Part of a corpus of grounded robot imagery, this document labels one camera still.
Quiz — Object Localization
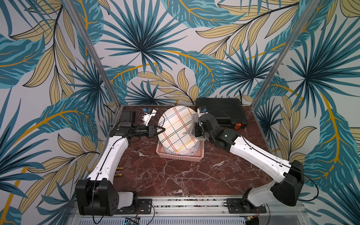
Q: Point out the white plate with colourful squiggles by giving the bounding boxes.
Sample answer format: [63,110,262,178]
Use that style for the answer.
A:
[164,141,201,156]

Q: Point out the yellow handled pliers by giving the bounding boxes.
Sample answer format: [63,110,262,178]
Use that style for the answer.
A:
[114,167,123,177]

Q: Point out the pink perforated plastic basket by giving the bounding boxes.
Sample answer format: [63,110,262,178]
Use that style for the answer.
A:
[156,141,204,162]

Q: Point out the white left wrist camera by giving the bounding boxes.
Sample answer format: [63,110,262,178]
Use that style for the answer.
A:
[142,108,157,126]

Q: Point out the aluminium corner post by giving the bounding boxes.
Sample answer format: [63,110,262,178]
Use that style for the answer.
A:
[62,0,122,110]
[251,1,320,109]

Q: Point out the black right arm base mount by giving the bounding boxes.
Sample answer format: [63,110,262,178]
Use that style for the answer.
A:
[223,198,267,215]

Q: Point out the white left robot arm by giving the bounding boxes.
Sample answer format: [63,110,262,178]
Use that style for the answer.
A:
[75,109,165,217]

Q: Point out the grey striped microfibre cloth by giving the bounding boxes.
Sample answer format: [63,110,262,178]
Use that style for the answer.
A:
[182,113,205,141]

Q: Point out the aluminium corner post right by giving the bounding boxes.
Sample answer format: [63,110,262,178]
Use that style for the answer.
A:
[251,1,320,109]

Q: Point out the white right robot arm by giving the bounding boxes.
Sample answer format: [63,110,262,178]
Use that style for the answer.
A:
[196,112,304,211]

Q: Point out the white plate with coloured stripes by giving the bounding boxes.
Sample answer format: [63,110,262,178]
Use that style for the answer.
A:
[158,106,198,151]

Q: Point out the aluminium corner post left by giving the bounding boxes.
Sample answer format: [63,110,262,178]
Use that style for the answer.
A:
[62,0,122,110]

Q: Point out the black plastic tool case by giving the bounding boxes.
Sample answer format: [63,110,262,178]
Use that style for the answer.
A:
[195,97,248,129]

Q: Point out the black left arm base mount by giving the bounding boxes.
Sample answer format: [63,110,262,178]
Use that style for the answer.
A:
[120,198,153,215]

